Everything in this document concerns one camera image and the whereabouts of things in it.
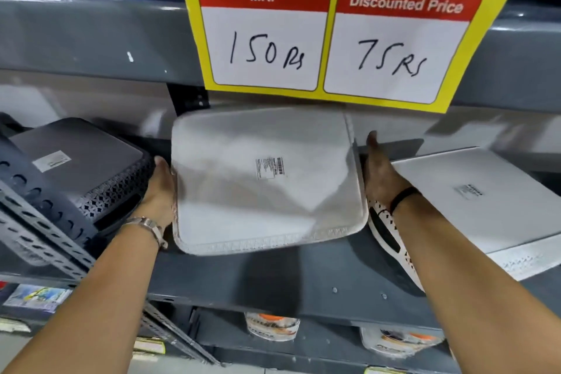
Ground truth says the person's right hand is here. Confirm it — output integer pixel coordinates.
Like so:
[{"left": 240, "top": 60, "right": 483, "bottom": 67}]
[{"left": 364, "top": 130, "right": 412, "bottom": 208}]

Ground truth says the person's left hand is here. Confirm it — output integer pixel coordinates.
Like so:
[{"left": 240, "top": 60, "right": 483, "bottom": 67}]
[{"left": 141, "top": 156, "right": 177, "bottom": 227}]

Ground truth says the white plastic basket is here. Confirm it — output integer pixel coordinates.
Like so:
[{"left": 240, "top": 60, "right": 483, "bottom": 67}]
[
  {"left": 170, "top": 105, "right": 369, "bottom": 256},
  {"left": 390, "top": 147, "right": 561, "bottom": 282}
]

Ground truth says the person's right forearm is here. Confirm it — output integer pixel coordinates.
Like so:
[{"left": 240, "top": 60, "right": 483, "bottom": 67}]
[{"left": 390, "top": 191, "right": 561, "bottom": 374}]

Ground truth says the person's left forearm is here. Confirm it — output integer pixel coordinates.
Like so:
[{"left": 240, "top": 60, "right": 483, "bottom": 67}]
[{"left": 0, "top": 212, "right": 174, "bottom": 374}]

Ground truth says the black wristband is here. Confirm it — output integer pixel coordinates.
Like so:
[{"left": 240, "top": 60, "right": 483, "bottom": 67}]
[{"left": 389, "top": 186, "right": 422, "bottom": 215}]

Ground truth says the silver wristwatch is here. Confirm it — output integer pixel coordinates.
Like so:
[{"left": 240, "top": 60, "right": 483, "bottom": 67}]
[{"left": 121, "top": 217, "right": 169, "bottom": 250}]

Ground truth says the dark grey plastic basket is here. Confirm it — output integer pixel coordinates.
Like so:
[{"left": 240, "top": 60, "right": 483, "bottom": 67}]
[{"left": 0, "top": 117, "right": 156, "bottom": 238}]

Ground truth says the white perforated basket with slots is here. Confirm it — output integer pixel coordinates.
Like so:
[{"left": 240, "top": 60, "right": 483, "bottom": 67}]
[{"left": 367, "top": 199, "right": 425, "bottom": 292}]

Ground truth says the yellow price sign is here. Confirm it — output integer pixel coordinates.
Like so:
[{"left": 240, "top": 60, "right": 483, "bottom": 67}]
[{"left": 174, "top": 0, "right": 539, "bottom": 114}]

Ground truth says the grey slotted angle brace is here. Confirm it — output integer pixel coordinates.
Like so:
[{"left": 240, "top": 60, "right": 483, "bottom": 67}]
[{"left": 0, "top": 179, "right": 220, "bottom": 366}]

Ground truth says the grey metal shelf rack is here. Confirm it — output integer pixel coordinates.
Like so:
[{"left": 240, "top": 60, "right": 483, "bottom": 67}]
[{"left": 0, "top": 0, "right": 561, "bottom": 374}]

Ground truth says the yellow shelf label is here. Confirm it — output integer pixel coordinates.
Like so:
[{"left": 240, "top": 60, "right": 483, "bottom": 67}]
[{"left": 133, "top": 336, "right": 167, "bottom": 355}]

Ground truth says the colourful printed packet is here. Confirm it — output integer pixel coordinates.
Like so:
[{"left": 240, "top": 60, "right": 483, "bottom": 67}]
[{"left": 4, "top": 284, "right": 73, "bottom": 314}]

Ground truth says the white packet with orange label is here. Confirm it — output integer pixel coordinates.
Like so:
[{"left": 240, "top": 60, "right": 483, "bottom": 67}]
[
  {"left": 359, "top": 326, "right": 445, "bottom": 359},
  {"left": 244, "top": 312, "right": 301, "bottom": 342}
]

